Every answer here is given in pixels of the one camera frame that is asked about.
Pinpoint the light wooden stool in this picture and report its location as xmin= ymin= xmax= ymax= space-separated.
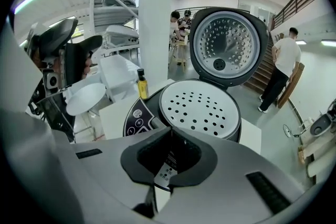
xmin=169 ymin=35 xmax=190 ymax=66

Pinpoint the purple rice cooker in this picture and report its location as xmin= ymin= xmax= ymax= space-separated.
xmin=123 ymin=7 xmax=270 ymax=191

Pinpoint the white square pillar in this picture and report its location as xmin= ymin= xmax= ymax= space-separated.
xmin=138 ymin=0 xmax=176 ymax=82

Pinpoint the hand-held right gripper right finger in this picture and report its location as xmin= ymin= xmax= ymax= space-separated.
xmin=157 ymin=127 xmax=313 ymax=224

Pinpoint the white square table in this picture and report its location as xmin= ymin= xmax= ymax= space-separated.
xmin=98 ymin=78 xmax=263 ymax=155

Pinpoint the white round table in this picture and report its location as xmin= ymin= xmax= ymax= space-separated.
xmin=65 ymin=83 xmax=107 ymax=116

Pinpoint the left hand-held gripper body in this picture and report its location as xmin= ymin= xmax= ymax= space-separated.
xmin=26 ymin=36 xmax=66 ymax=97

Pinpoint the black cantilever chair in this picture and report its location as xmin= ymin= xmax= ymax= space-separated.
xmin=27 ymin=91 xmax=77 ymax=143

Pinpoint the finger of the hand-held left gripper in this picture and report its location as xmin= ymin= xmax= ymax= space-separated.
xmin=65 ymin=35 xmax=103 ymax=85
xmin=39 ymin=18 xmax=79 ymax=62

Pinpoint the black stair railing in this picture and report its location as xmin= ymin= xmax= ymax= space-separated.
xmin=274 ymin=0 xmax=323 ymax=32

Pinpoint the yellow oil bottle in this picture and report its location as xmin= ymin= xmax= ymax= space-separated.
xmin=136 ymin=68 xmax=150 ymax=99

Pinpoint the dark wooden staircase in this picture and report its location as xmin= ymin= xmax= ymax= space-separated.
xmin=244 ymin=31 xmax=276 ymax=95

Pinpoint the small round floor fan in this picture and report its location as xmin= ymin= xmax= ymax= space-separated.
xmin=282 ymin=124 xmax=300 ymax=140

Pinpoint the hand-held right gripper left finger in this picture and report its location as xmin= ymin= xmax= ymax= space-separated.
xmin=4 ymin=43 xmax=173 ymax=224

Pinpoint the brown wooden panel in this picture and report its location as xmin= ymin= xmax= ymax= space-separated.
xmin=277 ymin=61 xmax=305 ymax=110

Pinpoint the grey machine with round opening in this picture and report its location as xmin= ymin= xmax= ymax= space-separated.
xmin=309 ymin=112 xmax=333 ymax=137

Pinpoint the group of white appliances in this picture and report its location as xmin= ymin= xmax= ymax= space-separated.
xmin=101 ymin=0 xmax=140 ymax=48

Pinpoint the white shelving rack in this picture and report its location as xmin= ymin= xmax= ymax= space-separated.
xmin=89 ymin=0 xmax=141 ymax=61

